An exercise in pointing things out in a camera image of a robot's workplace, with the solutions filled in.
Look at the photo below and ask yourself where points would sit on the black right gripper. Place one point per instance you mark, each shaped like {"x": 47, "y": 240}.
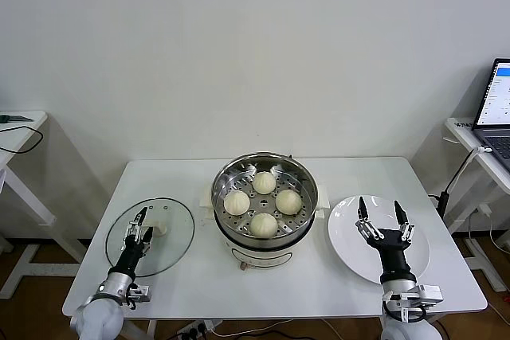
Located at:
{"x": 392, "y": 252}

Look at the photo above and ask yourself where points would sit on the white steamed baozi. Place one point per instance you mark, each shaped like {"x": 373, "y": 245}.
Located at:
{"x": 289, "y": 201}
{"x": 237, "y": 202}
{"x": 263, "y": 182}
{"x": 264, "y": 225}

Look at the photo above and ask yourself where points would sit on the flat dark green object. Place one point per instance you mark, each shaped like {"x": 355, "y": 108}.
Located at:
{"x": 12, "y": 119}

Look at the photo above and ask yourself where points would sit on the white side table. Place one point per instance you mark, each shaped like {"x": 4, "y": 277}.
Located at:
{"x": 36, "y": 117}
{"x": 464, "y": 135}

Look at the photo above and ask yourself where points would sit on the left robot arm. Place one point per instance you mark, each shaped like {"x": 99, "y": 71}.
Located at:
{"x": 99, "y": 316}

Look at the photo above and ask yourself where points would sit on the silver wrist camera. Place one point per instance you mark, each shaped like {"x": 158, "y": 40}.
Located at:
{"x": 141, "y": 294}
{"x": 430, "y": 294}

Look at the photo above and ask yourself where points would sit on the stainless steel steamer basket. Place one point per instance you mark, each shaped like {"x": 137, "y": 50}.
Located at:
{"x": 239, "y": 173}

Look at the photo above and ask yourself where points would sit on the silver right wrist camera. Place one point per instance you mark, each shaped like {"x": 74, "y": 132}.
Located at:
{"x": 430, "y": 294}

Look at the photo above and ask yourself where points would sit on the white power strip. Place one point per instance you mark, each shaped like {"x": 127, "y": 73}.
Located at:
{"x": 195, "y": 329}

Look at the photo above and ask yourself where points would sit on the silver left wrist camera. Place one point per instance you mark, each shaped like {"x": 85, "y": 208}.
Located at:
{"x": 141, "y": 294}

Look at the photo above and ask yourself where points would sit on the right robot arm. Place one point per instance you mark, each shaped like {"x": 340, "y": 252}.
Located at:
{"x": 406, "y": 332}

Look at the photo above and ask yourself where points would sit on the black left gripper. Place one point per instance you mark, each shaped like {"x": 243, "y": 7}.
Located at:
{"x": 129, "y": 258}

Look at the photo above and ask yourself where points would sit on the round glass pot lid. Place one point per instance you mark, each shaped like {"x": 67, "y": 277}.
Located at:
{"x": 175, "y": 236}

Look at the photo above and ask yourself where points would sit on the white electric cooker pot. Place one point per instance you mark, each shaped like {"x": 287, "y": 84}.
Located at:
{"x": 259, "y": 254}

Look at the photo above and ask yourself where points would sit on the white round plate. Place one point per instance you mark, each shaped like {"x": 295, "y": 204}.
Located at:
{"x": 346, "y": 236}

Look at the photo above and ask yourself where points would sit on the grey open laptop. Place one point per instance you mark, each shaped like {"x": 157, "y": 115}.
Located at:
{"x": 496, "y": 97}

